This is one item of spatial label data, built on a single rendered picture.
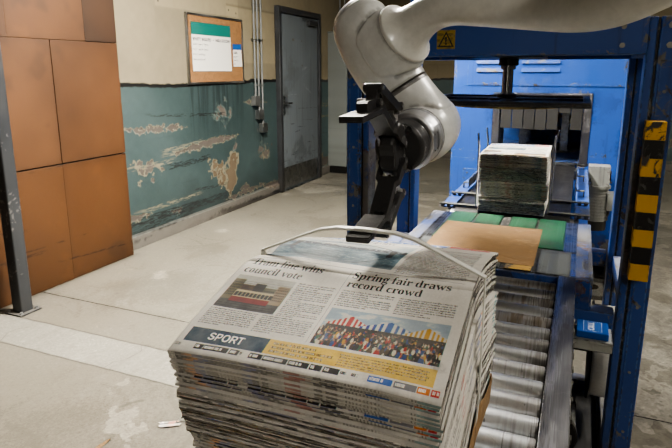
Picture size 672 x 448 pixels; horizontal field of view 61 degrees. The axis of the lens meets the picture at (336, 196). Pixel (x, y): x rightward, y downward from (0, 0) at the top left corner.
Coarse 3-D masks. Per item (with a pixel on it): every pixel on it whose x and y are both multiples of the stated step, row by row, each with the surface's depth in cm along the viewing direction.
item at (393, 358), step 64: (192, 320) 61; (256, 320) 60; (320, 320) 59; (384, 320) 58; (448, 320) 57; (192, 384) 59; (256, 384) 55; (320, 384) 52; (384, 384) 50; (448, 384) 51
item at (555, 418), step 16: (560, 288) 161; (560, 304) 150; (560, 320) 141; (560, 336) 132; (560, 352) 125; (560, 368) 118; (544, 384) 112; (560, 384) 112; (544, 400) 106; (560, 400) 106; (544, 416) 102; (560, 416) 102; (544, 432) 97; (560, 432) 97
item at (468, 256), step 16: (304, 240) 81; (320, 240) 83; (336, 240) 85; (400, 256) 73; (416, 256) 73; (432, 256) 73; (464, 256) 74; (480, 256) 75; (496, 256) 82; (480, 304) 71; (480, 400) 75
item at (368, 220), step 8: (368, 216) 73; (376, 216) 73; (384, 216) 73; (360, 224) 71; (368, 224) 71; (376, 224) 71; (352, 232) 69; (360, 232) 69; (352, 240) 68; (360, 240) 67; (368, 240) 67
